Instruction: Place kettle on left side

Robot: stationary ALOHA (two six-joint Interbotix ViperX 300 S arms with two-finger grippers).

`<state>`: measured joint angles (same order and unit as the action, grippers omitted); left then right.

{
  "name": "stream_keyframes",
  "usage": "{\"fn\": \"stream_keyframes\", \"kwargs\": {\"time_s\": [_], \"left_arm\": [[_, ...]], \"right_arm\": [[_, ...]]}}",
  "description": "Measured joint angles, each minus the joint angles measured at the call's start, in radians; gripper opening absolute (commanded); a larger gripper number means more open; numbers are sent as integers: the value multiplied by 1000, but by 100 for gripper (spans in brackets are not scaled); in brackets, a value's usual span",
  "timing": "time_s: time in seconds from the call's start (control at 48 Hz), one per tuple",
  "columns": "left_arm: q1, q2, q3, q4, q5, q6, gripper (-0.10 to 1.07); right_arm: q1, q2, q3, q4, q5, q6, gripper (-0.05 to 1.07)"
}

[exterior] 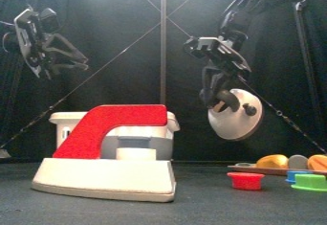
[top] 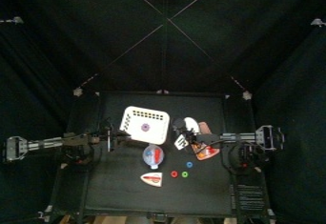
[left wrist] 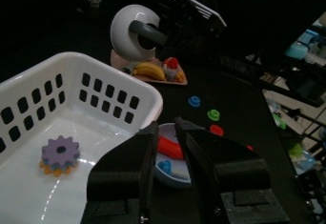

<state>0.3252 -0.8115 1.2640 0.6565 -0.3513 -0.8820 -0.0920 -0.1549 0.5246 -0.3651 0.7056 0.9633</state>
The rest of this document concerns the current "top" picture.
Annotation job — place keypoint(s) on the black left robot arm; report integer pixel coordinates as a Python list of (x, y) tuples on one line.
[(42, 143)]

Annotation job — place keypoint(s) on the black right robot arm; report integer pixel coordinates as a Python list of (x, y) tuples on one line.
[(250, 138)]

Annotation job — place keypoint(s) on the white checkered toy piece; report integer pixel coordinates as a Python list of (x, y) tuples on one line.
[(181, 142)]

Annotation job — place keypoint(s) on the white oval toy plate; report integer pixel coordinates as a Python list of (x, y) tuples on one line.
[(192, 124)]

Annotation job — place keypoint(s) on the brown toy bread piece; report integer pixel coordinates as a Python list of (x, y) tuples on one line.
[(205, 128)]

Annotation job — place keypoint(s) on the black round toy lid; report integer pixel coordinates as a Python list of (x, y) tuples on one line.
[(178, 123)]

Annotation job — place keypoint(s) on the orange red toy pizza slice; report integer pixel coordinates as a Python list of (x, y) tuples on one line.
[(208, 152)]

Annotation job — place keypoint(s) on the white perforated board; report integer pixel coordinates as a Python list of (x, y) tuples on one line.
[(146, 124)]

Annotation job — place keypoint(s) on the toy pizza slice white rim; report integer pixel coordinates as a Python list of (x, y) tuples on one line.
[(153, 179)]

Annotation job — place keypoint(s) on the grey frame middle bracket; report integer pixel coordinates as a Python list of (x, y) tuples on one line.
[(162, 91)]

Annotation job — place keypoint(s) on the grey frame corner bracket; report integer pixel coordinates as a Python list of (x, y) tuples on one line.
[(248, 95), (78, 91)]

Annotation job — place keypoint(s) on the grey metal frame clamp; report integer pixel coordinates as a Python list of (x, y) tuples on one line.
[(15, 20), (317, 22)]

